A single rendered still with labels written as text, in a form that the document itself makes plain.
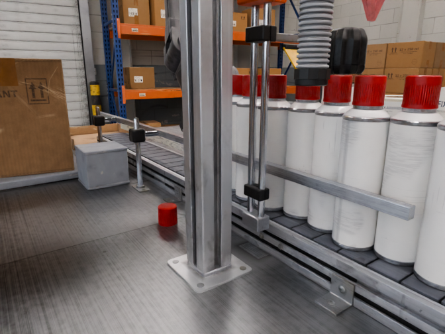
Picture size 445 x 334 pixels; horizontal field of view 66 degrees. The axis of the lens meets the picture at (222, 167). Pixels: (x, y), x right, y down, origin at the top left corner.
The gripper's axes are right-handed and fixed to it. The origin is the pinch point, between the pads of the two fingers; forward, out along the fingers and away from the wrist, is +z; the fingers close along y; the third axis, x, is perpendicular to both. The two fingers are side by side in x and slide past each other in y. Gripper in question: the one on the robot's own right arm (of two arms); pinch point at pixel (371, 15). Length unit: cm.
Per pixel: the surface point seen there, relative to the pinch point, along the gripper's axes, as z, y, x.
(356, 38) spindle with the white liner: 2.5, 7.9, -8.0
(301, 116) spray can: 14.5, -3.9, 19.8
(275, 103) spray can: 13.1, 0.7, 20.4
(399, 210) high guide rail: 21.9, -20.1, 23.0
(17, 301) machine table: 34, 6, 55
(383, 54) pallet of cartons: -6, 174, -297
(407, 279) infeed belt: 29.5, -21.3, 21.7
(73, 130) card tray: 32, 118, 25
